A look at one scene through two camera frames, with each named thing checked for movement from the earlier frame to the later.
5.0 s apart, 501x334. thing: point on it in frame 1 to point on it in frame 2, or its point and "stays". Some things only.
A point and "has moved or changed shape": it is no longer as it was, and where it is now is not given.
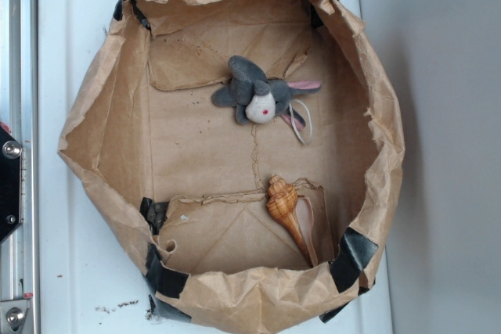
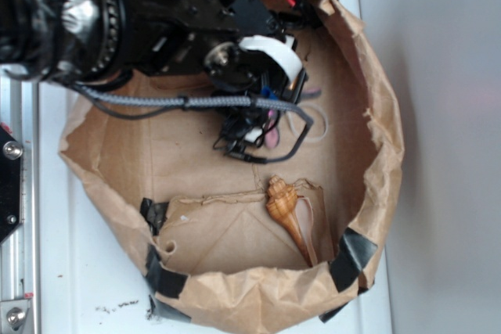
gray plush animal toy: [257, 98] has moved or changed shape
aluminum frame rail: [19, 120] stays
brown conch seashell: [294, 213] stays
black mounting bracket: [10, 184] stays
